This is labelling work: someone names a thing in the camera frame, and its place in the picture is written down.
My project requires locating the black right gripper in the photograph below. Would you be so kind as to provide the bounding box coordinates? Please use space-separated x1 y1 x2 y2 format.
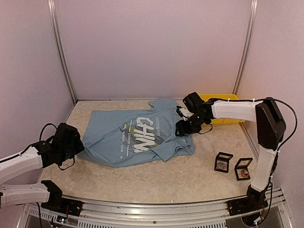
175 113 208 136

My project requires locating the aluminium corner post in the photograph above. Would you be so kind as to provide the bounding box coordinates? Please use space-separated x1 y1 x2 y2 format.
47 0 78 106
232 0 258 95

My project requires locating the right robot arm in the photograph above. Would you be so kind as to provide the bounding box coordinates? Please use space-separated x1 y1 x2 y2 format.
175 92 287 215

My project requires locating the light blue printed t-shirt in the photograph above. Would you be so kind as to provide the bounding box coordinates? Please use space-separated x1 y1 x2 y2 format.
78 99 195 168

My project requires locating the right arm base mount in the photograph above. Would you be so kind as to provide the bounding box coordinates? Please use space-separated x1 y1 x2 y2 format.
227 197 268 216

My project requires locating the right aluminium corner post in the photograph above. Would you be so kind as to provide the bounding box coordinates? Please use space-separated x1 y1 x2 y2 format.
232 0 258 95

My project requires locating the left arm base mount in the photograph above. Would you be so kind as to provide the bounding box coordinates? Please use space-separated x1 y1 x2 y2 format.
41 198 83 217

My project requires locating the yellow plastic tray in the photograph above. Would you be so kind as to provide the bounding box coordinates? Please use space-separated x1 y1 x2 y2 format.
199 94 245 124

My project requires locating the aluminium front rail frame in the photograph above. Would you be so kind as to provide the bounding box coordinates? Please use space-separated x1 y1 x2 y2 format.
15 189 294 228

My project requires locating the left aluminium corner post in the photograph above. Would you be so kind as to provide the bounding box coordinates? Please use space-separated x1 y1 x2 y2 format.
47 0 78 106

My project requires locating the black brooch display box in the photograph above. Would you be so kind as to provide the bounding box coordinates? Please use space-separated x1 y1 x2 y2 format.
214 152 233 173

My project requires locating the black box with orange brooch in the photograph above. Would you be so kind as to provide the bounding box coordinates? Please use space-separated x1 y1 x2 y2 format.
234 158 253 181

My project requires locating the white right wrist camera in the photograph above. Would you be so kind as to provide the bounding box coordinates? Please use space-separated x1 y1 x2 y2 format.
176 106 192 121

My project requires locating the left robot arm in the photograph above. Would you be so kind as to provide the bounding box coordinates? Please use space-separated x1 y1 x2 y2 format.
0 123 85 211

